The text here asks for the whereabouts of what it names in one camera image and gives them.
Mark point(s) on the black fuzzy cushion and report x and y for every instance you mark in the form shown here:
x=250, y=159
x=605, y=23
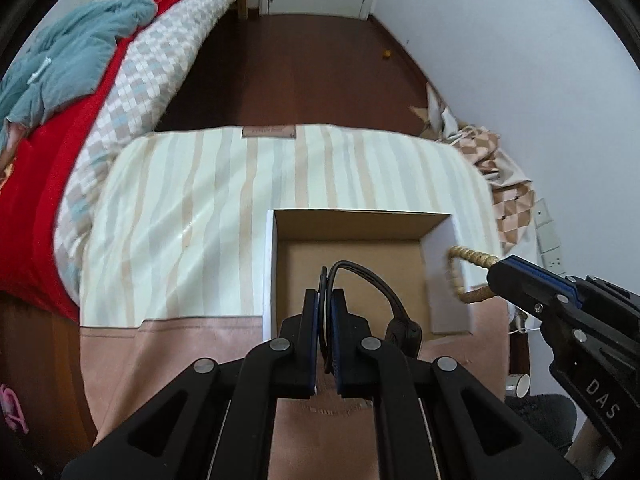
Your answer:
x=551, y=415

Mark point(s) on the red bed sheet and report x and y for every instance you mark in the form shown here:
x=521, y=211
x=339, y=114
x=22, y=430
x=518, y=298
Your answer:
x=33, y=177

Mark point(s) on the checkered pastel quilt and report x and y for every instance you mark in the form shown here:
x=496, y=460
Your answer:
x=153, y=70

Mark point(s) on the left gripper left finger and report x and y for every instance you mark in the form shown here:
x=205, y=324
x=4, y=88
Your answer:
x=213, y=421

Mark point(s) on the black smart band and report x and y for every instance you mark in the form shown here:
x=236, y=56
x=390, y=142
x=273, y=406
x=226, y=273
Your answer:
x=394, y=305

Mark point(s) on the white cup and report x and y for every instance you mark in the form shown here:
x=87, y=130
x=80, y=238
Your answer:
x=517, y=385

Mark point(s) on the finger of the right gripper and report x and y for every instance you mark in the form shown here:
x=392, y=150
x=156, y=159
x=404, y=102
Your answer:
x=529, y=287

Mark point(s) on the brown checkered cloth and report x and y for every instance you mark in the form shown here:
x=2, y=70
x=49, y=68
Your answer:
x=512, y=192

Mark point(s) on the white cardboard box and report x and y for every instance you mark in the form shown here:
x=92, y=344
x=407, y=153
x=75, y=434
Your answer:
x=392, y=265

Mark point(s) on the teal blue blanket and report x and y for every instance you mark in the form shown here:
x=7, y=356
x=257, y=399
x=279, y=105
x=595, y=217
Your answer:
x=65, y=62

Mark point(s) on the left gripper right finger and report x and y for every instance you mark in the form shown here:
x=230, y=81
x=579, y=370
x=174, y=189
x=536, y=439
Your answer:
x=434, y=420

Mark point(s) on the white power strip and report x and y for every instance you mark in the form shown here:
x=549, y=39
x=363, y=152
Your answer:
x=548, y=241

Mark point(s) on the pink striped blanket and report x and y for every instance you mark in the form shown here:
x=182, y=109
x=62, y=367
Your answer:
x=203, y=242

